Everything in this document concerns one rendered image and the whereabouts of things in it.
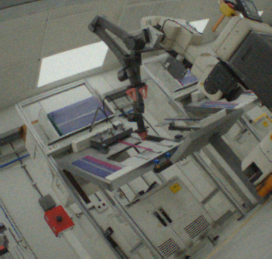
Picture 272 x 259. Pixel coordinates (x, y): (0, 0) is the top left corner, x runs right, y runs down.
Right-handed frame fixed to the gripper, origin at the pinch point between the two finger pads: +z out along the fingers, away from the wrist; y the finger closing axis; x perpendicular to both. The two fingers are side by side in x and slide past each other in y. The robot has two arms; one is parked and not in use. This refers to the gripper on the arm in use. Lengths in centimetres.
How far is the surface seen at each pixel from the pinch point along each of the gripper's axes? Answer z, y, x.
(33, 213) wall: 87, 61, -157
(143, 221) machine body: 44, 40, 29
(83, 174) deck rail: 2, 60, 3
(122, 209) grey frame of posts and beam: 16, 64, 45
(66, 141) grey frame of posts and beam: -10, 42, -45
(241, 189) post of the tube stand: 48, -30, 65
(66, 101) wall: -7, -72, -244
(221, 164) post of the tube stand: 29, -31, 47
